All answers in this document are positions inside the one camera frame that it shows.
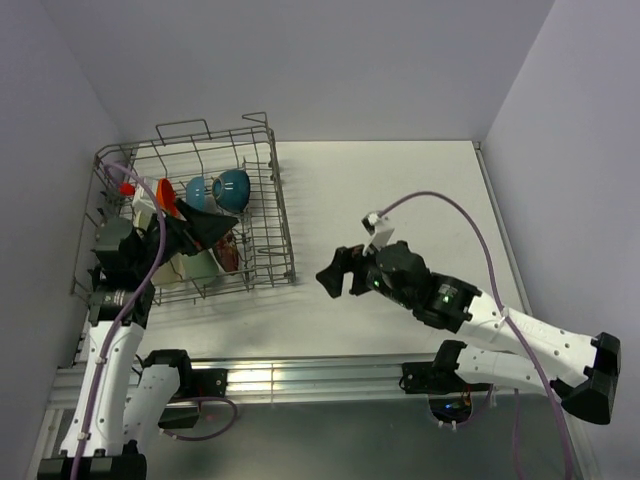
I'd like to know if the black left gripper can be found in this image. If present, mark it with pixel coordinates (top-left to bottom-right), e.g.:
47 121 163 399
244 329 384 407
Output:
132 198 236 277

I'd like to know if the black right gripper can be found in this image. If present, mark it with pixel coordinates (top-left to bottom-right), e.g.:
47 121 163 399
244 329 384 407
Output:
315 235 415 309

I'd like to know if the grey wire dish rack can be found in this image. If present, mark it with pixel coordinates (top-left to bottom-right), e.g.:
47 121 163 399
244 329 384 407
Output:
70 112 296 305

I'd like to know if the red floral plate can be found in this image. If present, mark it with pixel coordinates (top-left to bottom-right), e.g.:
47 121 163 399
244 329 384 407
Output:
214 230 240 273

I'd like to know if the green cup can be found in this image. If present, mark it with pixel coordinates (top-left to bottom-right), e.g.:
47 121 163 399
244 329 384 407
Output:
181 250 219 282

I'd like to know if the light blue bowl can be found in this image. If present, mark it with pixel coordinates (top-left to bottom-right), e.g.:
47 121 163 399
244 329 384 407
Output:
185 176 218 213

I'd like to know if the dark blue bowl beige inside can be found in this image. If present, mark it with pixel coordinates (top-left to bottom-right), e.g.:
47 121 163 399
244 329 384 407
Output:
212 169 251 214

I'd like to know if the orange bowl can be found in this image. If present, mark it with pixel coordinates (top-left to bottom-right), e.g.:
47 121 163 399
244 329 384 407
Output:
155 178 180 218

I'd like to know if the beige round plate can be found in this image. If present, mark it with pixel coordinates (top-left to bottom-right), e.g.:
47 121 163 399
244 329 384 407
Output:
151 254 185 290

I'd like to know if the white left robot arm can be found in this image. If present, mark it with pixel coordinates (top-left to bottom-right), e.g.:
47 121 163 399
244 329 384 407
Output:
36 199 238 479

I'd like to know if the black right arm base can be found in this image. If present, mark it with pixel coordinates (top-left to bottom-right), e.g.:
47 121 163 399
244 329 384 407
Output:
398 340 492 395

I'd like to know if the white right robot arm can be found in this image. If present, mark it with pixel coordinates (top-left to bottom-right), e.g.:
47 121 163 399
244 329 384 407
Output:
316 241 621 425

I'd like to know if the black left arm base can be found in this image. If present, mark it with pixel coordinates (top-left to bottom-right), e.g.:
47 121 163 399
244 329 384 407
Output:
158 368 228 430

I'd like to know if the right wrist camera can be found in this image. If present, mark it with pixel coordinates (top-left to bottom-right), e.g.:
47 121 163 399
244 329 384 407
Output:
362 212 395 256

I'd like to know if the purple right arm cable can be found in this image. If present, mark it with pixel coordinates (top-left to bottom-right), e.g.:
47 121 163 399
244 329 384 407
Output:
377 191 576 480

